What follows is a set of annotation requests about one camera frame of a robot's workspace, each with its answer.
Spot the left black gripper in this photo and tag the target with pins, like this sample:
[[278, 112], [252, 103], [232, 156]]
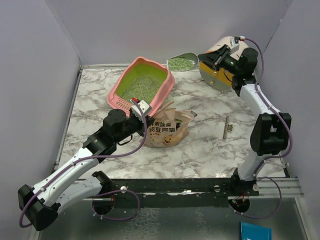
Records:
[[142, 127]]

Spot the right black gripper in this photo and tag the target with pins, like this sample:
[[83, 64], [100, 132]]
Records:
[[214, 59]]

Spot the grey metal scoop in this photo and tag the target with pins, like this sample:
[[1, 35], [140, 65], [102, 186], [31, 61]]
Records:
[[184, 62]]

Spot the peach cat litter bag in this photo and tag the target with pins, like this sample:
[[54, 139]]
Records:
[[169, 128]]

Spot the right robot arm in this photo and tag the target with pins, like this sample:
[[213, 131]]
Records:
[[271, 132]]

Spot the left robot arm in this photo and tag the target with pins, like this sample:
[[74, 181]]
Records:
[[42, 203]]

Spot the green cat litter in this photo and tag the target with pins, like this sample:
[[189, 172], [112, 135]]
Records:
[[142, 88]]

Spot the pink green litter box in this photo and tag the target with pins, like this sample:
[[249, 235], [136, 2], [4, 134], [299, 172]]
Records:
[[141, 66]]

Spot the blue card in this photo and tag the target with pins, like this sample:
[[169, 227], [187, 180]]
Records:
[[254, 232]]

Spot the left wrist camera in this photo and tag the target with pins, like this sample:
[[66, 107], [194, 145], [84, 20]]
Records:
[[140, 108]]

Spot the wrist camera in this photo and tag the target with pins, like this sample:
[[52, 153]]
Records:
[[235, 42], [140, 108]]

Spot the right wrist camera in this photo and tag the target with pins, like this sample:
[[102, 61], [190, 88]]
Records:
[[235, 42]]

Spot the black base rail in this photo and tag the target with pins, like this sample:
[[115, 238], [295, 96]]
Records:
[[183, 192]]

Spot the aluminium extrusion rail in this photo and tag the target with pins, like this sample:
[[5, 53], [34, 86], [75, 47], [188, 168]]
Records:
[[289, 187]]

